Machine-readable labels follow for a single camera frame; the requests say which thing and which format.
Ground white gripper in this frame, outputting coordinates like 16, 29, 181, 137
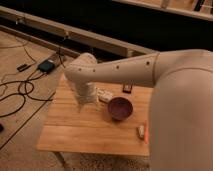
75, 83, 97, 110

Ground long wooden beam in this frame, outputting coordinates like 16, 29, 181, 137
0, 6, 155, 57

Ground small white block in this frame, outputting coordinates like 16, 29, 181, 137
137, 125, 145, 139

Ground white rectangular box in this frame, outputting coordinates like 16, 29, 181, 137
97, 89, 113, 103

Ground black power adapter box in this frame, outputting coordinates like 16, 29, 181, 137
38, 60, 55, 73

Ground small black device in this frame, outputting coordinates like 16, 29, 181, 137
17, 64, 29, 72

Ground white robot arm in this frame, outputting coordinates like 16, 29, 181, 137
65, 49, 213, 171

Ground purple bowl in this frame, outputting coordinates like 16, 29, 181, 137
107, 97, 133, 121

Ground wooden table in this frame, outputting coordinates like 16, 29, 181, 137
37, 77, 152, 157

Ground small dark red stand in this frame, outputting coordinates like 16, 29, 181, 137
122, 84, 132, 93

